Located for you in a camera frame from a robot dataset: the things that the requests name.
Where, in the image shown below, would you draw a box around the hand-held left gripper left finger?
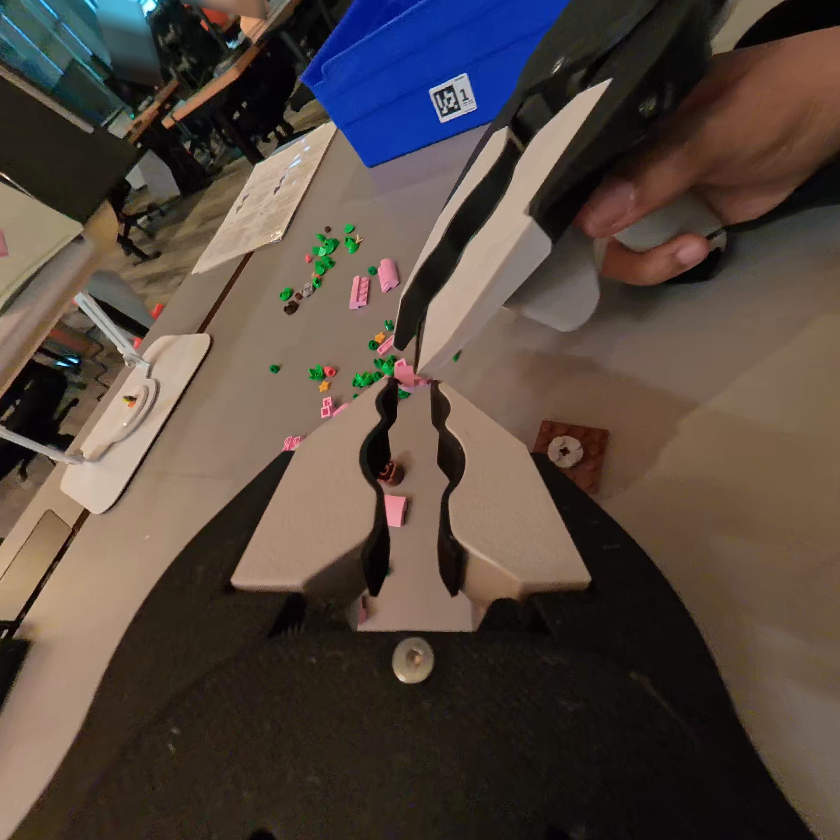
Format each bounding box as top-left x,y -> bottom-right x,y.
231,377 -> 401,601

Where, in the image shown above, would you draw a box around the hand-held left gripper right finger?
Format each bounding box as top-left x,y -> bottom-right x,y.
430,379 -> 592,601

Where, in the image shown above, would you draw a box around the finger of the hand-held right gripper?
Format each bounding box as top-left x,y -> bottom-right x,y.
419,80 -> 614,376
394,128 -> 526,350

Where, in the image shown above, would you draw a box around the small brown square plate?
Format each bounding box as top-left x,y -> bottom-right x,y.
533,420 -> 610,494

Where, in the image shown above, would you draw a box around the person's right forearm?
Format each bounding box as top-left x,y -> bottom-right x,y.
735,0 -> 840,50

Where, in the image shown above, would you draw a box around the person's right hand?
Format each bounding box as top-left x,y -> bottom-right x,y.
576,29 -> 840,287

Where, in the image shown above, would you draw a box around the cluster of green leaf pieces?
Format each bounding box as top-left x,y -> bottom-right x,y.
279,223 -> 365,303

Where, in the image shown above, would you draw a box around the scattered small green pieces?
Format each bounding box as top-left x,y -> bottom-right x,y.
269,318 -> 398,391

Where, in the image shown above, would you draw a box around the laminated instruction sheet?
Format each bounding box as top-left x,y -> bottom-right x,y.
192,121 -> 337,275

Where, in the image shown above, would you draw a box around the blue plastic bin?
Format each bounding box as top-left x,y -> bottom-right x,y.
302,0 -> 572,168

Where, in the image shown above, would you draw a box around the white box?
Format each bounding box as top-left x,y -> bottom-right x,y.
128,150 -> 181,198

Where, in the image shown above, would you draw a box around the wooden desk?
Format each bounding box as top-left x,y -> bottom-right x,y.
125,39 -> 277,132

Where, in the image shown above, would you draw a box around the office chair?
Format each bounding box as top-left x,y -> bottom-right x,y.
108,177 -> 161,263

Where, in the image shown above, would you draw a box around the pale beige panel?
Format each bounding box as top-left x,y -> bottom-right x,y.
0,180 -> 120,395

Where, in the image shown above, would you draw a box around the black panel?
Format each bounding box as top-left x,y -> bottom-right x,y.
0,79 -> 140,224

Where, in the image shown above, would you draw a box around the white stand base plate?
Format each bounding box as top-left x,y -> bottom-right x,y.
61,333 -> 212,515

